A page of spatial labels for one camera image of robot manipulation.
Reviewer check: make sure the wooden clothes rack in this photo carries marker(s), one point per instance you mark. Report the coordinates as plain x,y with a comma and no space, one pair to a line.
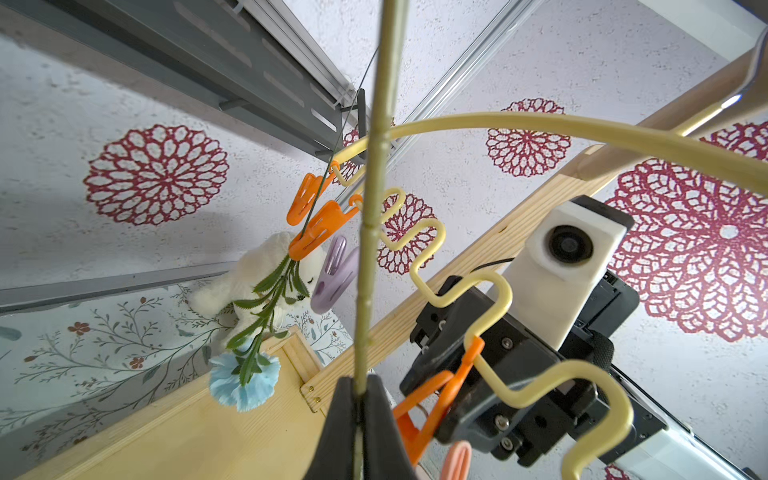
735,91

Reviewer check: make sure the orange end clothes peg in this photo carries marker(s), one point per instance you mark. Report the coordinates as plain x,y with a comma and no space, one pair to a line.
309,191

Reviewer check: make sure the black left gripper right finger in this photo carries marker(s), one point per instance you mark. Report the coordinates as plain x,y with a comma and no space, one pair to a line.
384,455

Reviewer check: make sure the purple clothes peg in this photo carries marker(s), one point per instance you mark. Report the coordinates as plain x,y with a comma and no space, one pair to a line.
339,270

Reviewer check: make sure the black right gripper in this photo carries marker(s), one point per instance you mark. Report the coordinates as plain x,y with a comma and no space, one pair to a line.
517,356

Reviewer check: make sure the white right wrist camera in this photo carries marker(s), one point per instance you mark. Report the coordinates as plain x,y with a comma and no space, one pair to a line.
561,263

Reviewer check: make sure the pink clothes peg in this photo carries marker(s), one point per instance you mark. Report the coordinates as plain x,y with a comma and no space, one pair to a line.
456,465

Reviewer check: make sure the light blue carnation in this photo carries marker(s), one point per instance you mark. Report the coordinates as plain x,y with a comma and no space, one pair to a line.
243,376

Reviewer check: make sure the yellow clip hanger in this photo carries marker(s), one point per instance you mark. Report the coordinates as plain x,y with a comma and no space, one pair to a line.
507,235

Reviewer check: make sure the white plush dog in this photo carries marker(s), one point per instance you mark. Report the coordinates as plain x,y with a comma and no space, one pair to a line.
238,284

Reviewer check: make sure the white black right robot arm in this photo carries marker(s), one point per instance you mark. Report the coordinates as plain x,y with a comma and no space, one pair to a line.
658,445

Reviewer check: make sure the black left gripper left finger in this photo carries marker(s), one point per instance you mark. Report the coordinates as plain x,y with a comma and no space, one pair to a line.
333,457

